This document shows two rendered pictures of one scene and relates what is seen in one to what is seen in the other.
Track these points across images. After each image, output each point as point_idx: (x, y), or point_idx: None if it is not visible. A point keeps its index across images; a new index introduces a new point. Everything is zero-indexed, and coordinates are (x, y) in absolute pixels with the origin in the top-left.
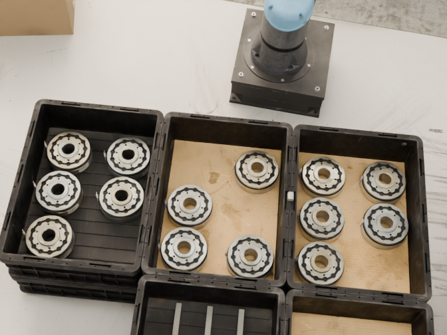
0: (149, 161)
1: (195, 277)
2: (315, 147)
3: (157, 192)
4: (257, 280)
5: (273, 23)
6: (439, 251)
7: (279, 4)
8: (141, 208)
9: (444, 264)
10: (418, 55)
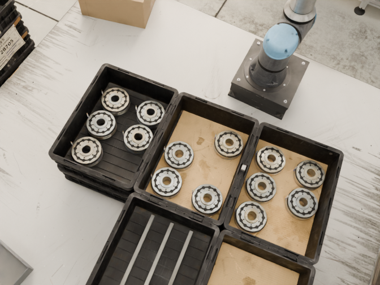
0: None
1: (165, 203)
2: (271, 139)
3: (159, 141)
4: (204, 217)
5: (266, 51)
6: (334, 228)
7: (273, 40)
8: None
9: (335, 237)
10: (359, 96)
